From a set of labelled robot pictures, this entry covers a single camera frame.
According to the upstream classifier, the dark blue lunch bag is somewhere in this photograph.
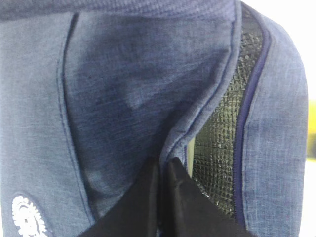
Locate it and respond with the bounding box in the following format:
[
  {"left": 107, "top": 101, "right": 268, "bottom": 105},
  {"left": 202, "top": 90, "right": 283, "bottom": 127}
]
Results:
[{"left": 0, "top": 0, "right": 308, "bottom": 237}]

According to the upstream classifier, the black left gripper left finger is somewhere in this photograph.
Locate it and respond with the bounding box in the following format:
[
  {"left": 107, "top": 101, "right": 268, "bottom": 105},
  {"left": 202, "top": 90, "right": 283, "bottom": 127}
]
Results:
[{"left": 80, "top": 157, "right": 159, "bottom": 237}]

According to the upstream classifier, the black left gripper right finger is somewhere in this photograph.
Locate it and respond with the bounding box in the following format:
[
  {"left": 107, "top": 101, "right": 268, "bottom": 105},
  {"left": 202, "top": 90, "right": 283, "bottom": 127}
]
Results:
[{"left": 164, "top": 157, "right": 253, "bottom": 237}]

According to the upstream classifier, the green lidded glass container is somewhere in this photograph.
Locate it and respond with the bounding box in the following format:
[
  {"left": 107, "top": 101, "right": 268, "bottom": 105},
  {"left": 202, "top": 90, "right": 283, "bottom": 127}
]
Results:
[{"left": 186, "top": 137, "right": 196, "bottom": 178}]

